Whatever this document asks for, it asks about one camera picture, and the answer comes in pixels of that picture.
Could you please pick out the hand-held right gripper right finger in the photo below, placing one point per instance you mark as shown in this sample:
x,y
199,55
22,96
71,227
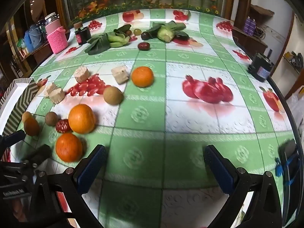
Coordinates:
x,y
220,171

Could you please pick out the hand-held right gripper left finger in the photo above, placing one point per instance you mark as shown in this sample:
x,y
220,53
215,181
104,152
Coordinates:
x,y
92,168

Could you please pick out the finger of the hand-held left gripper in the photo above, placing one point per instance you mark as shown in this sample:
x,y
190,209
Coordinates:
x,y
35,155
14,136

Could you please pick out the small orange-brown fruit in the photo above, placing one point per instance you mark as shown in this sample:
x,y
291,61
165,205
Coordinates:
x,y
31,126

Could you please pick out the dark orange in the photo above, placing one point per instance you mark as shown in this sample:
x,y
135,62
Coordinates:
x,y
68,147
142,76

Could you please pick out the white box with striped rim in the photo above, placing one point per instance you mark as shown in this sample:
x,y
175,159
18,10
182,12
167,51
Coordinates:
x,y
21,99

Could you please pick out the red strawberry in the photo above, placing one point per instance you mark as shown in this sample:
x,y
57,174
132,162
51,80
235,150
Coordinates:
x,y
63,125

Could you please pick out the light orange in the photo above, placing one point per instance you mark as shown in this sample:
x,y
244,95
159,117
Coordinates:
x,y
82,118

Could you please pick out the small beige bread cube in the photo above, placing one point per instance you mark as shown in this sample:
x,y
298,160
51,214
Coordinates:
x,y
51,87

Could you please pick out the brown kiwi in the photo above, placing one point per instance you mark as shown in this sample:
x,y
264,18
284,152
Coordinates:
x,y
113,95

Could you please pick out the small tan round fruit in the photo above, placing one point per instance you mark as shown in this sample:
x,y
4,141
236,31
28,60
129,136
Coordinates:
x,y
25,115

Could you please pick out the wooden cabinet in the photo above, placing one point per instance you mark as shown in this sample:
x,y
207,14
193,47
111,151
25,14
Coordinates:
x,y
39,53

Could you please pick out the green packet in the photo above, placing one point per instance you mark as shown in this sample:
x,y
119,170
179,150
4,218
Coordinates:
x,y
21,44

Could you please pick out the blue thermos jug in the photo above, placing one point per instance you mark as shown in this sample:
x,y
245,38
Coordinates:
x,y
27,42

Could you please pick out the grey-blue thermos jug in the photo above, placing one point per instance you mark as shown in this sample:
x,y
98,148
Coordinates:
x,y
37,36

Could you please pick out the pink knit-sleeved bottle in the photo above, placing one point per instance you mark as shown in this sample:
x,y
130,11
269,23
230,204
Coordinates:
x,y
56,38

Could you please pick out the dark jar with pink label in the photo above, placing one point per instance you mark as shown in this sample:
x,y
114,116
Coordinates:
x,y
82,36

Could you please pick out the dark green leafy vegetable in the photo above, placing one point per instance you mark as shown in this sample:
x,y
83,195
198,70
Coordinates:
x,y
98,44

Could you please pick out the green banana bunch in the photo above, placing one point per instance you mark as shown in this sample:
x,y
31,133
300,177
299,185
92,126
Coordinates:
x,y
117,40

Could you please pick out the small red fruit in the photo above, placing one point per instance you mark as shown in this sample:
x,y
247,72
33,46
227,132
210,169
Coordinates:
x,y
144,45

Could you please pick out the brown grape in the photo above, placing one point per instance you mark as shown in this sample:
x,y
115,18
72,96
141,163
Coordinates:
x,y
128,32

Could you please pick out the dark plum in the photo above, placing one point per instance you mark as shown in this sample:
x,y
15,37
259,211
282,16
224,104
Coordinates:
x,y
145,35

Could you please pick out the green grape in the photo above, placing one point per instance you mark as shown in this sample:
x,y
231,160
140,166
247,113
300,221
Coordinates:
x,y
137,31

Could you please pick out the purple bottle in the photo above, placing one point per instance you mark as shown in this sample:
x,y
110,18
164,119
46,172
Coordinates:
x,y
253,27
248,25

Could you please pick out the bok choy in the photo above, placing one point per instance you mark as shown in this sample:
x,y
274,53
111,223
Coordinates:
x,y
166,32

